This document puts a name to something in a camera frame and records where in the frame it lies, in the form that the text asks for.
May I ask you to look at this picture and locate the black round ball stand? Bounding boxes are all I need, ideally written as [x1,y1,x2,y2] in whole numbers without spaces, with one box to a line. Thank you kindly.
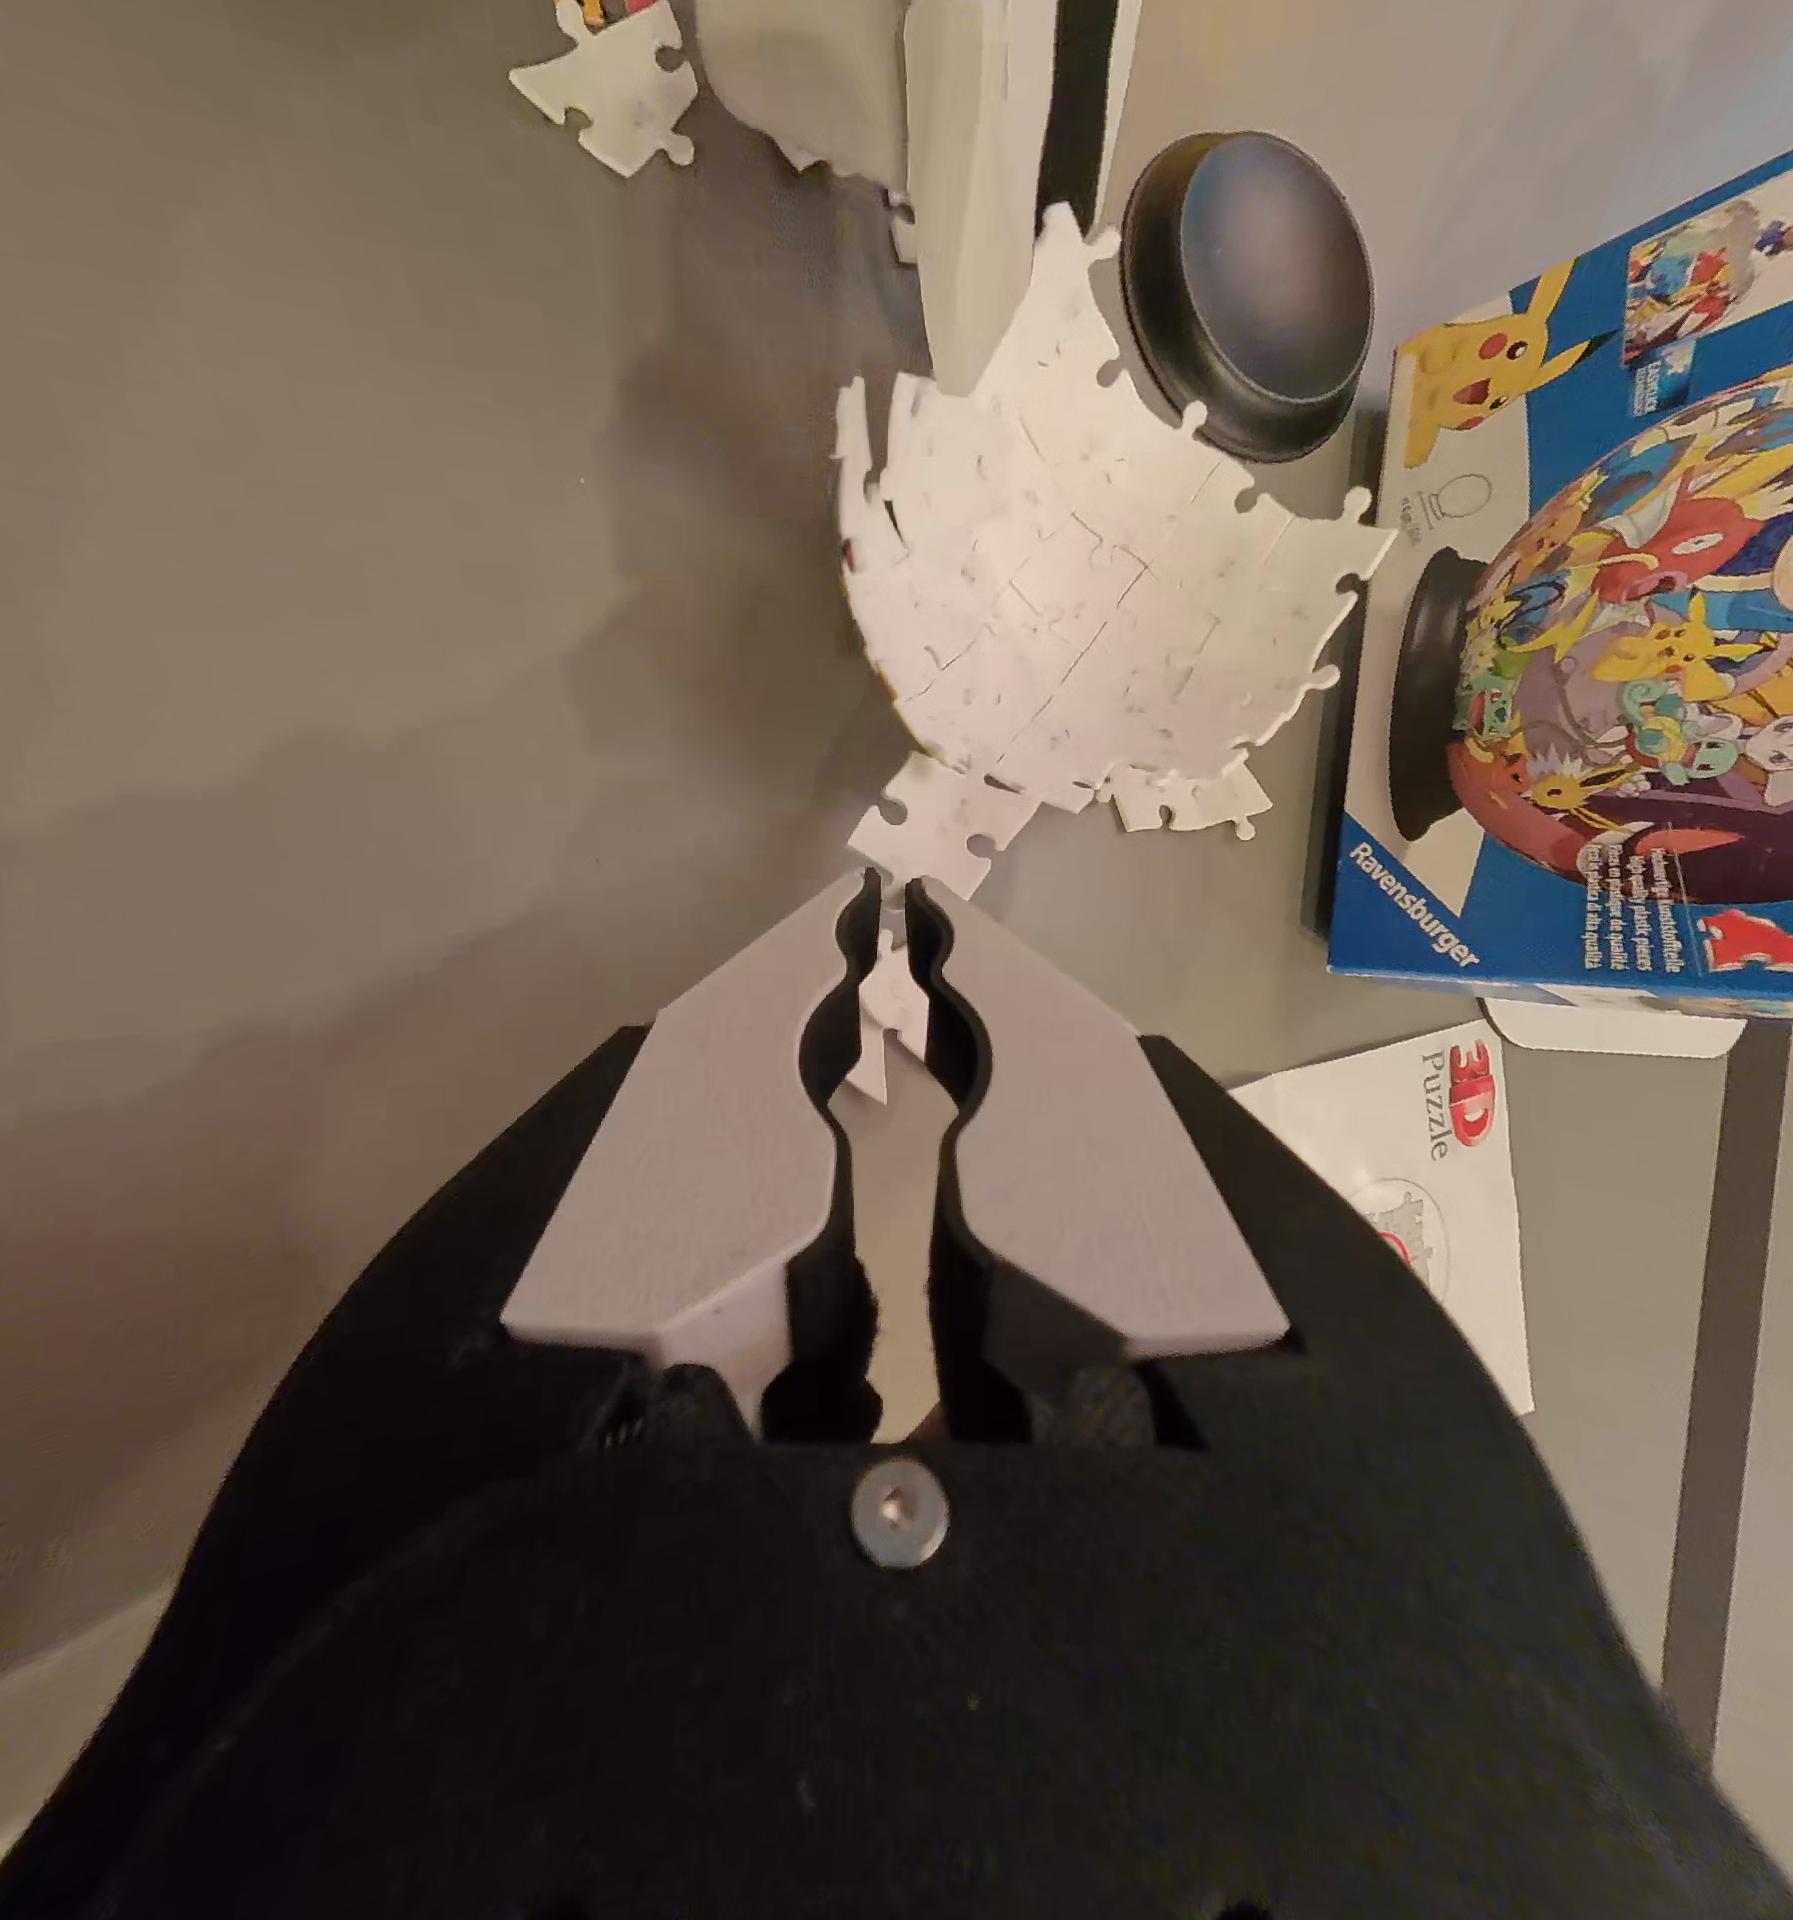
[1117,133,1376,462]

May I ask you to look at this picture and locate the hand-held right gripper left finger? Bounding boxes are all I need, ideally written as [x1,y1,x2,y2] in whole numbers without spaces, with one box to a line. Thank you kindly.
[502,866,884,1442]

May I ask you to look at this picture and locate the white instruction leaflet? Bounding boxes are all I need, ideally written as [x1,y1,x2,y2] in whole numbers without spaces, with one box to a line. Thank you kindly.
[1230,1024,1536,1420]

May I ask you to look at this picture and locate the partly built puzzle ball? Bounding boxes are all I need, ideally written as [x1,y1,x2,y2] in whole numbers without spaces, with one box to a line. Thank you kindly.
[831,202,1401,819]

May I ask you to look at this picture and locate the white puzzle piece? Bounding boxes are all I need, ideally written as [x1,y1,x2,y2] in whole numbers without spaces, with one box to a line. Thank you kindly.
[510,24,695,179]
[852,757,1040,1103]

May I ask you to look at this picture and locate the blue puzzle box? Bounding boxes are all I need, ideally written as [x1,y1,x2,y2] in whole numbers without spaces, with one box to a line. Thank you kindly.
[1304,127,1793,1029]

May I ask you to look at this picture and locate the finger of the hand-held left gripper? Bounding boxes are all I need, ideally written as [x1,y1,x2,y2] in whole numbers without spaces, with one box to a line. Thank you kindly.
[1053,0,1152,245]
[694,0,1065,400]

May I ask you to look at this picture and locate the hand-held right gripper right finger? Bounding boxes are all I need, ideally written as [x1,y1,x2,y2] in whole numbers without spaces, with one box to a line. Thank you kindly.
[903,877,1290,1442]

